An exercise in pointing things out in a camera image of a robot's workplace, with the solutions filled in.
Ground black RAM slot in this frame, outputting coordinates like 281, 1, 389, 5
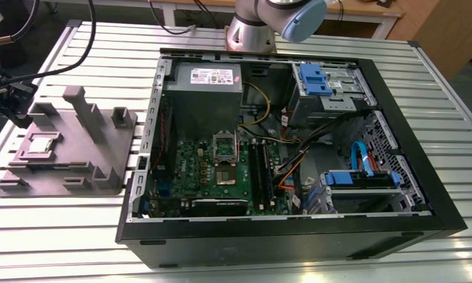
247, 140, 262, 209
251, 140, 267, 209
255, 140, 271, 208

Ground green motherboard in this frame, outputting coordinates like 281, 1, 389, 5
147, 138, 291, 218

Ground grey parts rack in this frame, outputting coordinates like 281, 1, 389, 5
0, 85, 138, 198

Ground orange wires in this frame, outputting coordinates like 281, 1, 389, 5
277, 163, 302, 192

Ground blue data cable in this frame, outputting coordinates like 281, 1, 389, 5
349, 140, 374, 178

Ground black cable with silver plug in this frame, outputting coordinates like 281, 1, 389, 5
147, 0, 198, 35

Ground hard disk in blue carrier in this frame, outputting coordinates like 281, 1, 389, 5
322, 172, 401, 190

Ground wooden desk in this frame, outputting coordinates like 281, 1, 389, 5
321, 0, 405, 41

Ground black open PC case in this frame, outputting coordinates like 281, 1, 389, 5
114, 47, 468, 269

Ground RAM stick in rack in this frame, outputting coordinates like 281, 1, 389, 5
26, 163, 73, 172

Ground grey power supply unit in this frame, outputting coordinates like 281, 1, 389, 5
165, 62, 243, 135

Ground black camera cable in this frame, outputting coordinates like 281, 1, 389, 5
5, 0, 98, 85

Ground black cable bundle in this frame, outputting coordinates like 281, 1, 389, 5
273, 109, 374, 175

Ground CPU socket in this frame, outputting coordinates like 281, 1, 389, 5
213, 160, 237, 186

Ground blue plastic drive latch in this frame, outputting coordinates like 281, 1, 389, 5
299, 63, 335, 97

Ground metal socket cover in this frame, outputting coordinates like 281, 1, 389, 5
211, 129, 239, 162

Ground silver CPU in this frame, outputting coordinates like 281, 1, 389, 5
26, 137, 59, 153

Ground black graphics card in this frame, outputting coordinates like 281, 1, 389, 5
189, 197, 249, 218

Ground silver disk bay cage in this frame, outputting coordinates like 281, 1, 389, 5
317, 170, 428, 215

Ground wooden cabinet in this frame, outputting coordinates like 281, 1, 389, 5
387, 0, 472, 81

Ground silver optical drive cage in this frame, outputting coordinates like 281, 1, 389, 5
286, 61, 378, 128

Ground yellow wire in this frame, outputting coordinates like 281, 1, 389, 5
237, 81, 271, 128

